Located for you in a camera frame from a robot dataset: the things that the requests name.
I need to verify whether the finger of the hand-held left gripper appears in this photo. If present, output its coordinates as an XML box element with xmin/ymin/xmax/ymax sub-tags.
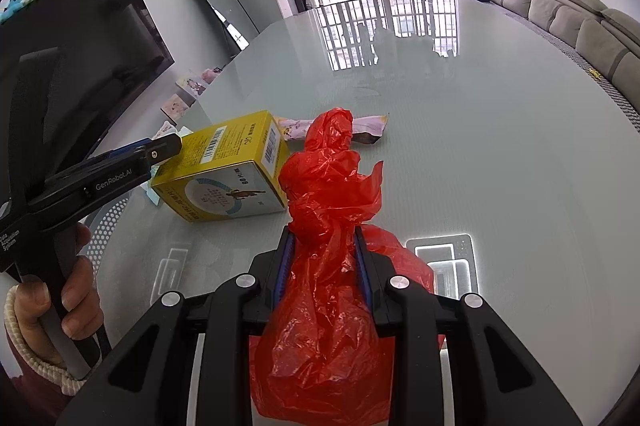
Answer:
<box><xmin>92</xmin><ymin>145</ymin><xmax>153</xmax><ymax>163</ymax></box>
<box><xmin>127</xmin><ymin>133</ymin><xmax>183</xmax><ymax>181</ymax></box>

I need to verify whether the white framed family photo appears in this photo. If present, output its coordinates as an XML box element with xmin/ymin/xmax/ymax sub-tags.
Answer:
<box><xmin>176</xmin><ymin>76</ymin><xmax>207</xmax><ymax>97</ymax></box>

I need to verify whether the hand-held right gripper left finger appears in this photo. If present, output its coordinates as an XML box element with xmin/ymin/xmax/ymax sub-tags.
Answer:
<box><xmin>55</xmin><ymin>226</ymin><xmax>296</xmax><ymax>426</ymax></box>

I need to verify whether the large black television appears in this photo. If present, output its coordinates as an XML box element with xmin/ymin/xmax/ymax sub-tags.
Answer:
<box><xmin>0</xmin><ymin>0</ymin><xmax>175</xmax><ymax>207</ymax></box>

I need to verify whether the scalloped white photo frame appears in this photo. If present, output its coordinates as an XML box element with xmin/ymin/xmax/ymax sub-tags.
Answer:
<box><xmin>151</xmin><ymin>120</ymin><xmax>190</xmax><ymax>141</ymax></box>

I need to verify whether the red plastic bag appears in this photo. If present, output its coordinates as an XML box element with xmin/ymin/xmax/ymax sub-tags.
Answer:
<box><xmin>248</xmin><ymin>107</ymin><xmax>446</xmax><ymax>426</ymax></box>

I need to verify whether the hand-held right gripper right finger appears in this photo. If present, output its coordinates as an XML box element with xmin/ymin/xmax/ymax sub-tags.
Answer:
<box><xmin>352</xmin><ymin>226</ymin><xmax>583</xmax><ymax>426</ymax></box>

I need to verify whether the square beige photo frame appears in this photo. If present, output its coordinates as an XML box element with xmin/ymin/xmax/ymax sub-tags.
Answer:
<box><xmin>162</xmin><ymin>93</ymin><xmax>196</xmax><ymax>117</ymax></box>

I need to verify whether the person's left hand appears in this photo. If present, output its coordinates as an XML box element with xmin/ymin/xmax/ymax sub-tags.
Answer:
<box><xmin>11</xmin><ymin>223</ymin><xmax>104</xmax><ymax>364</ymax></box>

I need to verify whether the yellow cardboard box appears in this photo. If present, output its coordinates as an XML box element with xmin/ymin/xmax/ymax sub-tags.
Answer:
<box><xmin>150</xmin><ymin>110</ymin><xmax>292</xmax><ymax>224</ymax></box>

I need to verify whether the pink snack wrapper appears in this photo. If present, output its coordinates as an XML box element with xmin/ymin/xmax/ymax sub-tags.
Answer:
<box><xmin>277</xmin><ymin>115</ymin><xmax>390</xmax><ymax>147</ymax></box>

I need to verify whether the grey perforated plastic basket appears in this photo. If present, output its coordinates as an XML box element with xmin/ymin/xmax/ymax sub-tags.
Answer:
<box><xmin>80</xmin><ymin>195</ymin><xmax>130</xmax><ymax>269</ymax></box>

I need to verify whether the grey sectional sofa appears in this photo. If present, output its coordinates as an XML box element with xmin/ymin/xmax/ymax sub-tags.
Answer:
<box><xmin>487</xmin><ymin>0</ymin><xmax>640</xmax><ymax>131</ymax></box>

